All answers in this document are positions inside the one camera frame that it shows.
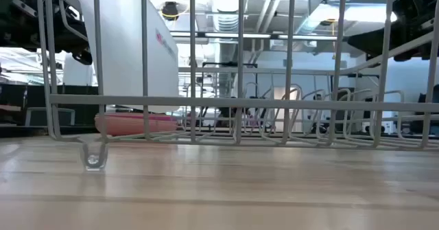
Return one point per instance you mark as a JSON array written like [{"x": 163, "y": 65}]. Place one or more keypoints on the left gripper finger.
[{"x": 83, "y": 56}]

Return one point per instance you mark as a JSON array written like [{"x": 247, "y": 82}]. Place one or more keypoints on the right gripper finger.
[{"x": 374, "y": 43}]

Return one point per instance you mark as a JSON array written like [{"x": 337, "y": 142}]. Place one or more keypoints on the pink plate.
[{"x": 130, "y": 127}]

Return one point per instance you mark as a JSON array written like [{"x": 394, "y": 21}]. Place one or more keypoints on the white pillar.
[{"x": 77, "y": 72}]

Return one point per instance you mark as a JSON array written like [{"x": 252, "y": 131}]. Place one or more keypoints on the white plastic cutlery basket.
[{"x": 120, "y": 51}]

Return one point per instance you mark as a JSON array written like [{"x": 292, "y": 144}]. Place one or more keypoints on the grey box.
[{"x": 48, "y": 117}]

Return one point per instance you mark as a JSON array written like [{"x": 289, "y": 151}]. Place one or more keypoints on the black overhead camera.
[{"x": 170, "y": 11}]

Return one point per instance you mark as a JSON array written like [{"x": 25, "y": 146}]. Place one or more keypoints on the silver ribbed ceiling duct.
[{"x": 226, "y": 17}]

